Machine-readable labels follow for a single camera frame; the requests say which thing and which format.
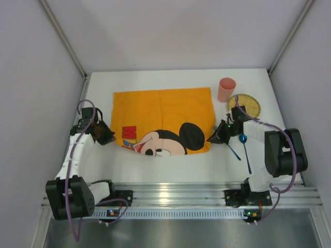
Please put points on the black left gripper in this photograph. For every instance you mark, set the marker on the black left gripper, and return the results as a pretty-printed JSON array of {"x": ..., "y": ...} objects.
[{"x": 102, "y": 134}]

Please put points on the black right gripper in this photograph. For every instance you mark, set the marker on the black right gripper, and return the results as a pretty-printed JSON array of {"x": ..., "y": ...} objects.
[{"x": 223, "y": 132}]

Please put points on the blue metal fork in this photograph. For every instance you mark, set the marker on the blue metal fork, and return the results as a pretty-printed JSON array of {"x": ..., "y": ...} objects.
[{"x": 234, "y": 152}]

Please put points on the orange cartoon print cloth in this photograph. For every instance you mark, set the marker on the orange cartoon print cloth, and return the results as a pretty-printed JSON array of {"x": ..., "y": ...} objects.
[{"x": 163, "y": 123}]

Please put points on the pink plastic cup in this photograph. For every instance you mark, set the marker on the pink plastic cup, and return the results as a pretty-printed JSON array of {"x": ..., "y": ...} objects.
[{"x": 226, "y": 88}]

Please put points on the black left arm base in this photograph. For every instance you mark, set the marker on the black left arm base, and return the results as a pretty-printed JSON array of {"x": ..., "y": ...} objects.
[{"x": 117, "y": 198}]

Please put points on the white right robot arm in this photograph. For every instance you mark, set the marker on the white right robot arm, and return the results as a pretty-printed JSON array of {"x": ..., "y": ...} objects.
[{"x": 284, "y": 153}]

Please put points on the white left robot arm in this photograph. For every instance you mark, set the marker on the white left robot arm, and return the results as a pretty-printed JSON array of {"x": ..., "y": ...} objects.
[{"x": 68, "y": 192}]

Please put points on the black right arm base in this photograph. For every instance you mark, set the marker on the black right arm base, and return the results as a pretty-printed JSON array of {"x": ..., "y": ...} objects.
[{"x": 245, "y": 197}]

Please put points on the blue metal spoon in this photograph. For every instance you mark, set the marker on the blue metal spoon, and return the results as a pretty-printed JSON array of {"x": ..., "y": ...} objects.
[{"x": 243, "y": 140}]

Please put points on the yellow woven round plate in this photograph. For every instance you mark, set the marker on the yellow woven round plate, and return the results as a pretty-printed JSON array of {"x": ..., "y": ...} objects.
[{"x": 251, "y": 104}]

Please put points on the aluminium mounting rail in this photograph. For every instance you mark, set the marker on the aluminium mounting rail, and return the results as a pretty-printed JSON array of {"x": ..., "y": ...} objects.
[{"x": 201, "y": 201}]

